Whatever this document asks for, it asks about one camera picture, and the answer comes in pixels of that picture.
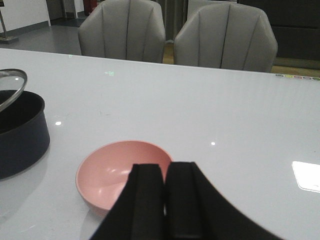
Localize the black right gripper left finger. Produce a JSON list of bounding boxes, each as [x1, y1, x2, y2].
[[91, 164, 164, 240]]

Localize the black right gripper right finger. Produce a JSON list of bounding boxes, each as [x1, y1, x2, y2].
[[165, 162, 278, 240]]

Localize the pink bowl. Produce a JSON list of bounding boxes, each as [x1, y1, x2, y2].
[[75, 140, 173, 217]]

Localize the glass lid with blue knob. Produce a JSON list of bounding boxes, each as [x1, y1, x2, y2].
[[0, 68, 28, 112]]

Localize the right grey upholstered chair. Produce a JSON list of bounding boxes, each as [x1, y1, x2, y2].
[[174, 3, 278, 73]]

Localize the grey upholstered chair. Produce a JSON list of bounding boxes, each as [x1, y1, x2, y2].
[[78, 0, 166, 63], [174, 3, 278, 73]]

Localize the left grey upholstered chair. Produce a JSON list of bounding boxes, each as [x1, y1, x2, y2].
[[78, 0, 166, 63]]

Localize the dark blue saucepan with handle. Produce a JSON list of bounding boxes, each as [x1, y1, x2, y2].
[[0, 91, 50, 179]]

